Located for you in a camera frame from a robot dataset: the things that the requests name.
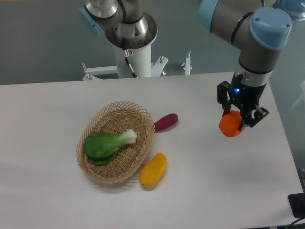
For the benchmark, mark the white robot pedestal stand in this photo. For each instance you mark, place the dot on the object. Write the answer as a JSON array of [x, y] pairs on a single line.
[[132, 45]]

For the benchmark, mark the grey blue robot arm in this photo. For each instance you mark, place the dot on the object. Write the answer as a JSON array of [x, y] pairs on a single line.
[[255, 27]]

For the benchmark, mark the orange fruit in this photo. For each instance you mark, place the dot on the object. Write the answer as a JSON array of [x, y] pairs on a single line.
[[230, 123]]

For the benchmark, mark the yellow mango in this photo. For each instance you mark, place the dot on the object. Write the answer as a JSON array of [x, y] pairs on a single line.
[[152, 172]]

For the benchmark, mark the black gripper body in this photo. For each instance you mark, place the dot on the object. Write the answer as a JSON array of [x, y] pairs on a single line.
[[244, 96]]

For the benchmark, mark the black device at edge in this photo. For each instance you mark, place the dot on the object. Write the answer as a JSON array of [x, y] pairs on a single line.
[[297, 204]]

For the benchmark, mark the green bok choy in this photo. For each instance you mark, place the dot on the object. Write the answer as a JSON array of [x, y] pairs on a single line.
[[102, 147]]

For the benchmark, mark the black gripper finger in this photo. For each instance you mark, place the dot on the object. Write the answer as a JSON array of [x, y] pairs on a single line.
[[251, 115], [222, 97]]

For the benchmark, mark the purple sweet potato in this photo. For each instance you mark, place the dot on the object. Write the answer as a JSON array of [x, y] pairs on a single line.
[[166, 122]]

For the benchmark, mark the woven wicker basket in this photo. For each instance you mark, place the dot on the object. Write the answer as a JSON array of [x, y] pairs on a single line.
[[116, 118]]

